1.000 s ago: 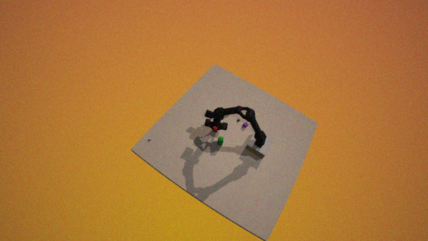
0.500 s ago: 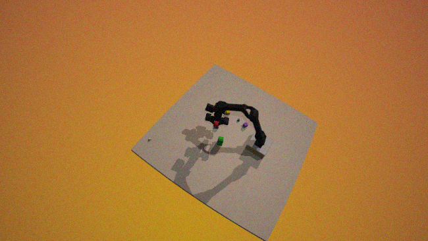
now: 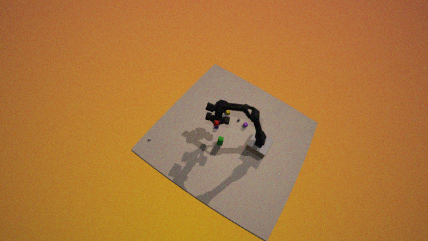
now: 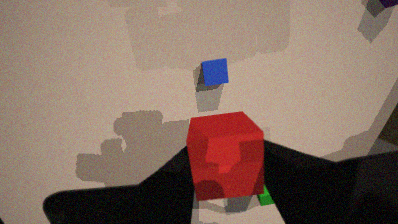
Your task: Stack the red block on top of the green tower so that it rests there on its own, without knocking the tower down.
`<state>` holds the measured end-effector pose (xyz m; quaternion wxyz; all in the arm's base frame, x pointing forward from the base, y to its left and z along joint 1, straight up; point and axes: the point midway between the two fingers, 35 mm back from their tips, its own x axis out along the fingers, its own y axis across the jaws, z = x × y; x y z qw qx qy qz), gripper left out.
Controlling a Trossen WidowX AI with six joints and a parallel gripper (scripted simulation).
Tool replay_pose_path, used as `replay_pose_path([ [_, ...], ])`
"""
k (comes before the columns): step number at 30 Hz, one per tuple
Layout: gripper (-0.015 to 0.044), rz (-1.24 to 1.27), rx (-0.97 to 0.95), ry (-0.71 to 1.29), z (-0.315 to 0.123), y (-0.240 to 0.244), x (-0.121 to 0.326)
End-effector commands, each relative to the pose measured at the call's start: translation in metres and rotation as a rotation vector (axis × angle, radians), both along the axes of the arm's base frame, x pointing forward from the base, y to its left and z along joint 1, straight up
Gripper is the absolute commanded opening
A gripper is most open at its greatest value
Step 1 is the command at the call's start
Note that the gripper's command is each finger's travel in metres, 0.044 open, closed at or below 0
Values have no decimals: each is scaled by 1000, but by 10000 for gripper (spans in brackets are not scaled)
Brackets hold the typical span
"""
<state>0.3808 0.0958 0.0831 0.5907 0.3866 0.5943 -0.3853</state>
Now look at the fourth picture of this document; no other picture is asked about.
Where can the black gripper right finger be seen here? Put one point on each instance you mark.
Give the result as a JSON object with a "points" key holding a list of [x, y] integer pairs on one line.
{"points": [[312, 190]]}

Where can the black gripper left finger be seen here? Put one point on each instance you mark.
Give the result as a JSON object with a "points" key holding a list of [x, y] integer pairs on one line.
{"points": [[165, 197]]}

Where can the blue block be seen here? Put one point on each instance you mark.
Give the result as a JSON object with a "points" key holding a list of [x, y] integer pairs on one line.
{"points": [[215, 71]]}

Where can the red block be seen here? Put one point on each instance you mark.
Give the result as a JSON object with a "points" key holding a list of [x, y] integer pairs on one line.
{"points": [[226, 154]]}

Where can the green block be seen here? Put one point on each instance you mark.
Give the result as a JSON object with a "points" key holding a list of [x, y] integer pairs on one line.
{"points": [[265, 199]]}

